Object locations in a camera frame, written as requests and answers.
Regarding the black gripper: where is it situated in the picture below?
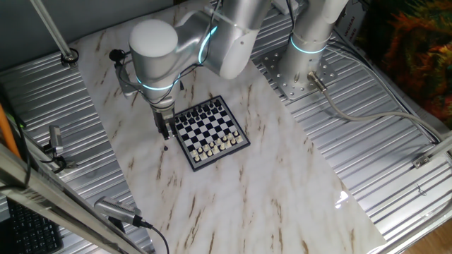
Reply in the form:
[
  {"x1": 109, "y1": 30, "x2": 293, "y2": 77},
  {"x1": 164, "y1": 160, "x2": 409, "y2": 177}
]
[{"x1": 152, "y1": 105, "x2": 177, "y2": 140}]

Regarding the black white folding chessboard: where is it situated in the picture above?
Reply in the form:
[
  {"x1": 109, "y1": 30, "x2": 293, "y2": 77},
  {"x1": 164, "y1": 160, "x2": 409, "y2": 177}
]
[{"x1": 174, "y1": 95, "x2": 251, "y2": 173}]

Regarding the black round connector cap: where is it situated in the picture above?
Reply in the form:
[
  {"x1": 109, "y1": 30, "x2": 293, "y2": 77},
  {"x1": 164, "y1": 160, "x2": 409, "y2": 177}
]
[{"x1": 108, "y1": 48, "x2": 127, "y2": 64}]

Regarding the white marble pattern sheet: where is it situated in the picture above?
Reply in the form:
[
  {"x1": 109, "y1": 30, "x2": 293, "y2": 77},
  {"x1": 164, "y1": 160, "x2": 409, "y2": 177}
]
[{"x1": 72, "y1": 0, "x2": 388, "y2": 254}]

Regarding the black clamp tool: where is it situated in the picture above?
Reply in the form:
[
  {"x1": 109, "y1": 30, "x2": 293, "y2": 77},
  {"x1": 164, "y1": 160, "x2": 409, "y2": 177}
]
[{"x1": 48, "y1": 124, "x2": 65, "y2": 157}]

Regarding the black ringed pole foot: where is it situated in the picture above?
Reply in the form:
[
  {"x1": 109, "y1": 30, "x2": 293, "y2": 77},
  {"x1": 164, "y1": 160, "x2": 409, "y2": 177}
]
[{"x1": 59, "y1": 47, "x2": 81, "y2": 68}]

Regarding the metal pole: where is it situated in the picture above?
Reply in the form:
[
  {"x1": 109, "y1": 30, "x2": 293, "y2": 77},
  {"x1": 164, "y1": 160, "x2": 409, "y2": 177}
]
[{"x1": 29, "y1": 0, "x2": 75, "y2": 61}]

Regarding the orange tube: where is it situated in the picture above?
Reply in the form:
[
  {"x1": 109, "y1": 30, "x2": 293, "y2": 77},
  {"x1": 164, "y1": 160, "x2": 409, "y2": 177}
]
[{"x1": 0, "y1": 103, "x2": 21, "y2": 159}]

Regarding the black keyboard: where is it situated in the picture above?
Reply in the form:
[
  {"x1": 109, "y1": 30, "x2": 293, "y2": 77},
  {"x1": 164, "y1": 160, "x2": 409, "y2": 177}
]
[{"x1": 6, "y1": 199, "x2": 65, "y2": 254}]

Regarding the white printed box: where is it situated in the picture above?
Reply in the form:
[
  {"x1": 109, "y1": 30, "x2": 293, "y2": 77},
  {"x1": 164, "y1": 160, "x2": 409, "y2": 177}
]
[{"x1": 333, "y1": 5, "x2": 370, "y2": 42}]

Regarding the colourful patterned cloth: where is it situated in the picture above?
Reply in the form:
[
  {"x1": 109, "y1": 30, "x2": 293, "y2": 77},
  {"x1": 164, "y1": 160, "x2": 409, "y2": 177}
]
[{"x1": 355, "y1": 0, "x2": 452, "y2": 130}]

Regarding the aluminium strut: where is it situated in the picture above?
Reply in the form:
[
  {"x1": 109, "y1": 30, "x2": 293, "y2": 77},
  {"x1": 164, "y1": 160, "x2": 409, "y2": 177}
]
[{"x1": 425, "y1": 133, "x2": 452, "y2": 159}]

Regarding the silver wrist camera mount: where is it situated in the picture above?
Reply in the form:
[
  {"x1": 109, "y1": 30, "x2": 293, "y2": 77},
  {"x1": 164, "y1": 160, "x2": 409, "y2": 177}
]
[{"x1": 114, "y1": 61, "x2": 141, "y2": 99}]

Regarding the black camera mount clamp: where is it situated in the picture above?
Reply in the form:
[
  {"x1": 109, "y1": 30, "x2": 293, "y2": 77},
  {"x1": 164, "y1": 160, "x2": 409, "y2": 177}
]
[{"x1": 40, "y1": 143, "x2": 78, "y2": 174}]

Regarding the black camera cable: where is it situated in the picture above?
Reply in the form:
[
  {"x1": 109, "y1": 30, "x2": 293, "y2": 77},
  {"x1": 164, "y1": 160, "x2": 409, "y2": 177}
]
[{"x1": 141, "y1": 220, "x2": 171, "y2": 254}]

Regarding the white cable tie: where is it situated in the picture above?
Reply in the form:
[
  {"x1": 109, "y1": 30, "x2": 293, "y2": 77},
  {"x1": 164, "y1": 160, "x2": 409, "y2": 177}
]
[{"x1": 203, "y1": 6, "x2": 250, "y2": 36}]

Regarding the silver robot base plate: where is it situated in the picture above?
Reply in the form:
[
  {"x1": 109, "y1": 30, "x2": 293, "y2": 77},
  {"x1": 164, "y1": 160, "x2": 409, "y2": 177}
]
[{"x1": 261, "y1": 47, "x2": 338, "y2": 102}]

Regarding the aluminium frame beam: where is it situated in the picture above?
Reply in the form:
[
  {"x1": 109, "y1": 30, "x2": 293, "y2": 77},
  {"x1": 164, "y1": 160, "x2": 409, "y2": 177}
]
[{"x1": 0, "y1": 143, "x2": 149, "y2": 254}]

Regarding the black hanging cable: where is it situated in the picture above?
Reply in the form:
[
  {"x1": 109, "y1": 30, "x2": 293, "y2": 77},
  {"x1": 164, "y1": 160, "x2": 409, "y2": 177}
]
[{"x1": 13, "y1": 116, "x2": 32, "y2": 188}]

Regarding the grey cable with metal plug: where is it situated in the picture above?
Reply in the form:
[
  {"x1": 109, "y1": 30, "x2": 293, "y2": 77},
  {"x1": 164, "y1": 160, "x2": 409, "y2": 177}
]
[{"x1": 307, "y1": 70, "x2": 446, "y2": 142}]

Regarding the white cable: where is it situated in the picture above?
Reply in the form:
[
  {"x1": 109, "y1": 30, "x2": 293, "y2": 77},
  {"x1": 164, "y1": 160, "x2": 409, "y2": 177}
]
[{"x1": 326, "y1": 38, "x2": 442, "y2": 142}]

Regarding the thin black cable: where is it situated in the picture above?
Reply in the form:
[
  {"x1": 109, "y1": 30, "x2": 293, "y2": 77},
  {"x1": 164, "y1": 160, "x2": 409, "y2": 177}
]
[{"x1": 328, "y1": 42, "x2": 442, "y2": 144}]

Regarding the small metal angle bracket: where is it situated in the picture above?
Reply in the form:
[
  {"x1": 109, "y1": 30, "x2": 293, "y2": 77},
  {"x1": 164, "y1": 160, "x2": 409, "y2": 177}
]
[{"x1": 412, "y1": 154, "x2": 432, "y2": 169}]

